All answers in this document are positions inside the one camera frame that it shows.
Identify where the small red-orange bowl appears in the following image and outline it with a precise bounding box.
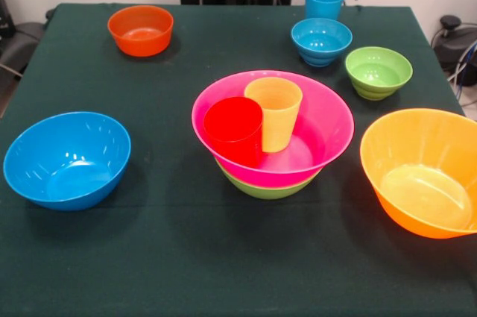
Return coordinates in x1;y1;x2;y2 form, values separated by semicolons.
107;4;174;58

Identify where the large green bowl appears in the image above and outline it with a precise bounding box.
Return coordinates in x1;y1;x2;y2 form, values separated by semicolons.
215;158;323;201

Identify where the small blue bowl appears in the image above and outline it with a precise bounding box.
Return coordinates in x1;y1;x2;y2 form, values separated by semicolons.
291;17;353;68

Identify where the yellow cup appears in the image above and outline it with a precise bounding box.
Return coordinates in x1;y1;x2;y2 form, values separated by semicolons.
244;77;303;154

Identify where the red cup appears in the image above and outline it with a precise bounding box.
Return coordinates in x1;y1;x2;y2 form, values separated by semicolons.
203;96;265;169

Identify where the small green bowl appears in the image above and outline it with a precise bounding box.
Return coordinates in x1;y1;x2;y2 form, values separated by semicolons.
344;46;414;101

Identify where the large blue bowl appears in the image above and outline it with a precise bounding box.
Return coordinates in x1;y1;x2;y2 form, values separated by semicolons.
2;110;132;212

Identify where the dark green tablecloth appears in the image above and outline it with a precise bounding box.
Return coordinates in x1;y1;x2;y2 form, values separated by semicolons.
0;2;477;317

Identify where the blue cable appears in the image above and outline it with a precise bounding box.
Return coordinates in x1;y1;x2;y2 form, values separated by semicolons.
455;46;477;100

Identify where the large pink bowl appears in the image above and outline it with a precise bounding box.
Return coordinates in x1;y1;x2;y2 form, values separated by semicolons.
191;69;356;188

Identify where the large orange bowl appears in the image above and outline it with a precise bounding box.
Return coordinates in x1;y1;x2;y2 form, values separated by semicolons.
359;108;477;239

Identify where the blue cup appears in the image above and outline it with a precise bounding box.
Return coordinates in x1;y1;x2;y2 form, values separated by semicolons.
305;0;347;22

